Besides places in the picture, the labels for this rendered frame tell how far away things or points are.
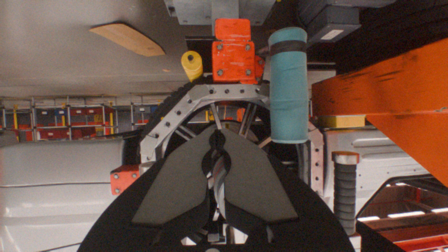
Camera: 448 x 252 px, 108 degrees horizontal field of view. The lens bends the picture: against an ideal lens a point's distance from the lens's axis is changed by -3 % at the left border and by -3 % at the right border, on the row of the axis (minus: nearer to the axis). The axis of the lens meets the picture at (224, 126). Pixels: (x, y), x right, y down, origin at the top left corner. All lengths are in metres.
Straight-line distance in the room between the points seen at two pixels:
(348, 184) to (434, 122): 0.31
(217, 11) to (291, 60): 0.41
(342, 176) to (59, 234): 0.94
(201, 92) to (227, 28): 0.19
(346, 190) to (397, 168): 0.74
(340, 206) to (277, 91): 0.26
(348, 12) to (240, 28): 0.31
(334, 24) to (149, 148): 0.62
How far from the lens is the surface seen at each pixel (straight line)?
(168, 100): 0.60
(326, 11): 0.63
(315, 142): 0.59
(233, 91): 0.51
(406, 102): 0.64
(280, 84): 0.42
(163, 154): 0.61
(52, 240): 0.99
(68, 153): 0.84
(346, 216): 0.40
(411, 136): 0.66
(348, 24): 0.65
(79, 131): 5.28
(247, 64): 0.52
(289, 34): 0.45
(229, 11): 0.76
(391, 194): 15.88
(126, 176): 0.57
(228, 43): 0.53
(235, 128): 0.77
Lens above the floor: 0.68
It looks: 2 degrees up
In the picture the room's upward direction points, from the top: 178 degrees clockwise
